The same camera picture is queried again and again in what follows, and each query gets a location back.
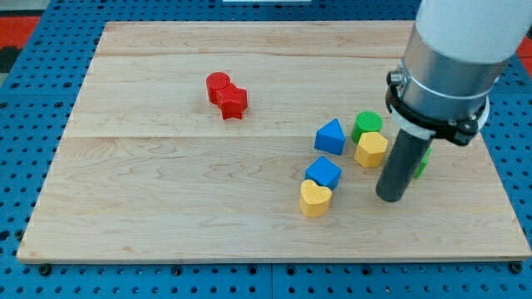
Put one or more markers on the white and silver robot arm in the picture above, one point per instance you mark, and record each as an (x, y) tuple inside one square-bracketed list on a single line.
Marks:
[(455, 54)]

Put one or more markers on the blue cube block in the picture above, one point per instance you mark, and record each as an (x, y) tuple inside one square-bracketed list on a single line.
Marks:
[(323, 172)]

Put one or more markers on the yellow heart block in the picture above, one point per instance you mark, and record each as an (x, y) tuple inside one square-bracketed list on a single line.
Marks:
[(314, 199)]

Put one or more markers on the wooden board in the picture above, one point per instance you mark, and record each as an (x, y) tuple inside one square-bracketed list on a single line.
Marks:
[(148, 171)]

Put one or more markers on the red star block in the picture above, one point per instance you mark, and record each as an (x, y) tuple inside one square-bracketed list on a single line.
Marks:
[(232, 101)]

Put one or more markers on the blue triangular prism block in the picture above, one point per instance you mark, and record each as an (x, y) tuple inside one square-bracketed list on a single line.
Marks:
[(330, 138)]

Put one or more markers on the red cylinder block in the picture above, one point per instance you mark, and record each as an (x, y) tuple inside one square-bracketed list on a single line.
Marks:
[(214, 82)]

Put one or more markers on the yellow hexagon block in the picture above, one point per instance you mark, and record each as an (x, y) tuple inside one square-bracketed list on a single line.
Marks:
[(371, 149)]

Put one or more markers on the green cylinder block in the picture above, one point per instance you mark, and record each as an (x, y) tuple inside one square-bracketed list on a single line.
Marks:
[(366, 121)]

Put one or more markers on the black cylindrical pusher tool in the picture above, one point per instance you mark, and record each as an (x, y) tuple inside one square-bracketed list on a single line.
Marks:
[(402, 163)]

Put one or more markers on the green block behind tool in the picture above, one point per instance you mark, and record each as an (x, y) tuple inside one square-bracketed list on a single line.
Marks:
[(423, 164)]

